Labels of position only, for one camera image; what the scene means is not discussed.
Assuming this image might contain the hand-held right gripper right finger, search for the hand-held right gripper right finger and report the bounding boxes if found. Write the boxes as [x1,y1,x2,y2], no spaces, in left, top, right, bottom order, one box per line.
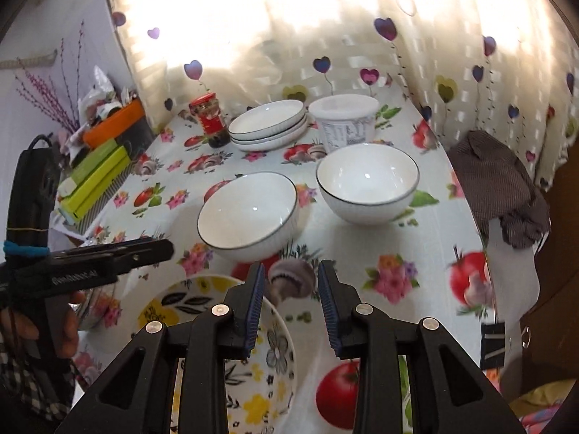
[318,260,537,434]

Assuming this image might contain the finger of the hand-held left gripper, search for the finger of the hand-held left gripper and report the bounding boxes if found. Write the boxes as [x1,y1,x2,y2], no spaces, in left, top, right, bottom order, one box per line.
[112,241,175,276]
[68,236,157,256]

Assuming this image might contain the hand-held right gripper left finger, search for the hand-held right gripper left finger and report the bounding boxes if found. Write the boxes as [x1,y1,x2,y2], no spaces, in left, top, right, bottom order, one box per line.
[54,262,267,434]

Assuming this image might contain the yellow black floral plate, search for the yellow black floral plate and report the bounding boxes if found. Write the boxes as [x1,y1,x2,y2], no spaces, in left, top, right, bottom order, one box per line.
[131,273,299,434]

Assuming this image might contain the white ribbed bowl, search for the white ribbed bowl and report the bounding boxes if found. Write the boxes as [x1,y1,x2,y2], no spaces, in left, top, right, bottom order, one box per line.
[196,171,299,263]
[316,143,419,227]

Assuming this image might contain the person's left forearm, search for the person's left forearm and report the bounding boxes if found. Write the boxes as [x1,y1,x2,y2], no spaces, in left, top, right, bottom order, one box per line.
[0,348,79,434]

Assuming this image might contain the person's left hand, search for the person's left hand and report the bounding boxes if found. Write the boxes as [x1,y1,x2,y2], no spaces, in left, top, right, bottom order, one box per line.
[0,290,88,362]

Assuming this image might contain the lime green box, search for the lime green box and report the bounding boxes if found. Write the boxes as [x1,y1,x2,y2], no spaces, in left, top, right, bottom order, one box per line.
[59,145,130,206]
[63,163,131,218]

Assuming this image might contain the pale green flat box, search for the pale green flat box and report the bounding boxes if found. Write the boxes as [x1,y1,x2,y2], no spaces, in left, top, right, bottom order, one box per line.
[67,139,119,182]

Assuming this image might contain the vegetable print tablecloth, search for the vegetable print tablecloth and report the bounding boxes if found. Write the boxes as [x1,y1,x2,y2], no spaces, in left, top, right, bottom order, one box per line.
[50,95,504,434]

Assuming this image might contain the orange plastic basket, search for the orange plastic basket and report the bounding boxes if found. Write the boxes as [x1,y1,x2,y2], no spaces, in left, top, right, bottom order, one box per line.
[82,99,145,149]

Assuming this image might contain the red label sauce jar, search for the red label sauce jar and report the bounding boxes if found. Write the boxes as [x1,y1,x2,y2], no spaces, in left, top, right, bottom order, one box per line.
[189,93,231,149]

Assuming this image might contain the crumpled plastic packets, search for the crumpled plastic packets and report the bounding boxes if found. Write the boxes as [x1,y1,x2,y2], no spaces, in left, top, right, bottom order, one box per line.
[77,65,137,124]

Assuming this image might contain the pink decorative branches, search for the pink decorative branches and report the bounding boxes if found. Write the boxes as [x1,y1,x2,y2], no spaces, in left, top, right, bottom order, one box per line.
[13,20,89,133]

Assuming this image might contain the black binder clip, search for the black binder clip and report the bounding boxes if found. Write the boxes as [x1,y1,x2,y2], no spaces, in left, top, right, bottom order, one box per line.
[479,321,533,371]

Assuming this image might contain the white plastic tub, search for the white plastic tub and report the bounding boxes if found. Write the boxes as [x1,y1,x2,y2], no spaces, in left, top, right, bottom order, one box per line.
[309,95,379,154]

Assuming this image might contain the brown checked cloth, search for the brown checked cloth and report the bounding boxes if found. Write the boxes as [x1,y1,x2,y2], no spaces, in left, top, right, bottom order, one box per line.
[448,130,551,249]

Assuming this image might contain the heart print curtain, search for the heart print curtain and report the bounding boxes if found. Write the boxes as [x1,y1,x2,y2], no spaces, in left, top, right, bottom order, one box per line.
[106,0,579,191]

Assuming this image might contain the beige wall strip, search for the beige wall strip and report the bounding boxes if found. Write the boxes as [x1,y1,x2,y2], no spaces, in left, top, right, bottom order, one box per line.
[0,52,58,71]

